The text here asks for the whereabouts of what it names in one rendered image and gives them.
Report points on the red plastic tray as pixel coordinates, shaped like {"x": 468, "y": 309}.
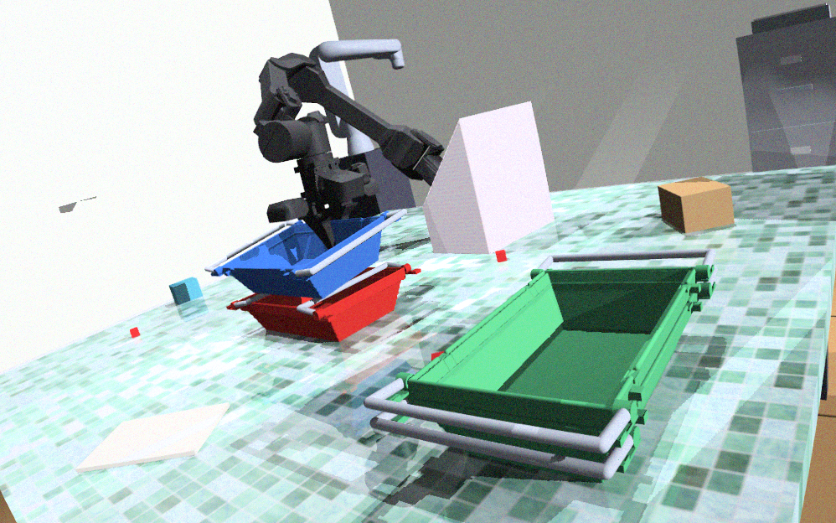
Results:
{"x": 351, "y": 309}

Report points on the white flat square panel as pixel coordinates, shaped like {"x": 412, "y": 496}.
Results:
{"x": 172, "y": 435}

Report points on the teal rectangular block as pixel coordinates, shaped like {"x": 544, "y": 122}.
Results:
{"x": 186, "y": 290}

